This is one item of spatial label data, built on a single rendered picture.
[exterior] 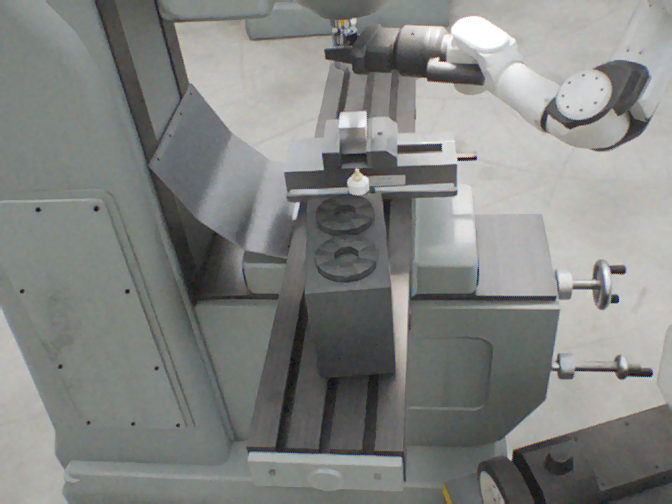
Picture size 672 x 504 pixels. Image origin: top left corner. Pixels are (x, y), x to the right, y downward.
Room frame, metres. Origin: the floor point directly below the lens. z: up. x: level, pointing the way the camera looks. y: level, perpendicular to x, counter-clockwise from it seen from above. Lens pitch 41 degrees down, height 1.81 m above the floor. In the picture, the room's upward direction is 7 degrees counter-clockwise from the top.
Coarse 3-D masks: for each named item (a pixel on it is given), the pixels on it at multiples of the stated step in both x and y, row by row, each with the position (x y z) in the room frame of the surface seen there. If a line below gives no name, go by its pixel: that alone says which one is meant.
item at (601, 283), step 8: (600, 264) 1.14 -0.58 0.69; (608, 264) 1.13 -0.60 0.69; (560, 272) 1.15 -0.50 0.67; (568, 272) 1.14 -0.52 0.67; (592, 272) 1.17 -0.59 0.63; (600, 272) 1.12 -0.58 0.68; (608, 272) 1.11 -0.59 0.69; (616, 272) 1.11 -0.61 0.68; (624, 272) 1.11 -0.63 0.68; (560, 280) 1.12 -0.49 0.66; (568, 280) 1.12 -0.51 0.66; (576, 280) 1.14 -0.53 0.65; (584, 280) 1.13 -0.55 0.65; (592, 280) 1.13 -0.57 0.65; (600, 280) 1.12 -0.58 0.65; (608, 280) 1.09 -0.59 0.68; (560, 288) 1.11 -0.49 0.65; (568, 288) 1.11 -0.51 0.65; (576, 288) 1.12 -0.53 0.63; (584, 288) 1.12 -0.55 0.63; (592, 288) 1.12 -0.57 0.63; (600, 288) 1.11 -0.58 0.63; (608, 288) 1.08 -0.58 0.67; (560, 296) 1.11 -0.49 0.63; (568, 296) 1.10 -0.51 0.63; (600, 296) 1.11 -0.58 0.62; (608, 296) 1.07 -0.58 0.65; (616, 296) 1.12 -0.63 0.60; (600, 304) 1.08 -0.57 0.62; (608, 304) 1.07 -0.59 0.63
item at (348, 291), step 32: (320, 224) 0.84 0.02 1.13; (352, 224) 0.83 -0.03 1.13; (384, 224) 0.84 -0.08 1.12; (320, 256) 0.77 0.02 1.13; (352, 256) 0.77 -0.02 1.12; (384, 256) 0.77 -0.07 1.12; (320, 288) 0.72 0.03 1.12; (352, 288) 0.71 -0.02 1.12; (384, 288) 0.70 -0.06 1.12; (320, 320) 0.71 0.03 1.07; (352, 320) 0.71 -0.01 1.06; (384, 320) 0.70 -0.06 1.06; (320, 352) 0.71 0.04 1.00; (352, 352) 0.71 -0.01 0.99; (384, 352) 0.70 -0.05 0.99
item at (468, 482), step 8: (456, 480) 0.82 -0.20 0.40; (464, 480) 0.82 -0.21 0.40; (472, 480) 0.82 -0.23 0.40; (448, 488) 0.81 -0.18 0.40; (456, 488) 0.80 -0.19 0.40; (464, 488) 0.80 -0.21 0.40; (472, 488) 0.80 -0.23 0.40; (448, 496) 0.79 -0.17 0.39; (456, 496) 0.79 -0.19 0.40; (464, 496) 0.78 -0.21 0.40; (472, 496) 0.78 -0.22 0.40; (480, 496) 0.78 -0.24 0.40
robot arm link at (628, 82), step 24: (648, 24) 0.94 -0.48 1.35; (624, 48) 0.93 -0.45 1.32; (648, 48) 0.91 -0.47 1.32; (576, 72) 0.92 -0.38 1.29; (600, 72) 0.90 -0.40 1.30; (624, 72) 0.88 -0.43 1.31; (648, 72) 0.88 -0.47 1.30; (576, 96) 0.88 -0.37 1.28; (600, 96) 0.86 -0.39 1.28; (624, 96) 0.85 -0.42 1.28; (648, 96) 0.86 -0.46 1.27; (576, 120) 0.86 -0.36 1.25; (648, 120) 0.89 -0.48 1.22
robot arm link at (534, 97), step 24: (504, 72) 1.02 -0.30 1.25; (528, 72) 1.01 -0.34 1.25; (504, 96) 1.00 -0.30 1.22; (528, 96) 0.96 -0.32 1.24; (552, 96) 0.94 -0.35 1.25; (528, 120) 0.95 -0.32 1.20; (552, 120) 0.91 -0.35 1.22; (600, 120) 0.86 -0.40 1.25; (624, 120) 0.89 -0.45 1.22; (576, 144) 0.89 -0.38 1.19; (600, 144) 0.89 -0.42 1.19
